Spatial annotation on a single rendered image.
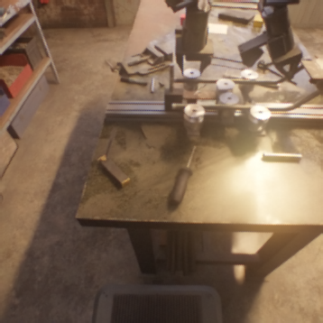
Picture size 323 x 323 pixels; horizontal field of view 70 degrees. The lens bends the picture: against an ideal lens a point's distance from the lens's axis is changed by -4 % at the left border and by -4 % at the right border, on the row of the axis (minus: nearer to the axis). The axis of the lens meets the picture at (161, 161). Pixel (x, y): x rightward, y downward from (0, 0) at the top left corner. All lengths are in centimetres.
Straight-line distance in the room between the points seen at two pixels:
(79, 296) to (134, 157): 97
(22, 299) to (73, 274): 28
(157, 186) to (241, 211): 19
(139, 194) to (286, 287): 112
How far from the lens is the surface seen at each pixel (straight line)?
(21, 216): 176
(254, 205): 57
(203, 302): 111
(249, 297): 143
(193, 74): 74
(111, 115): 72
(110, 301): 112
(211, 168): 60
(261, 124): 64
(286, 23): 68
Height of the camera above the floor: 135
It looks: 51 degrees down
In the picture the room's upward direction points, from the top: 2 degrees counter-clockwise
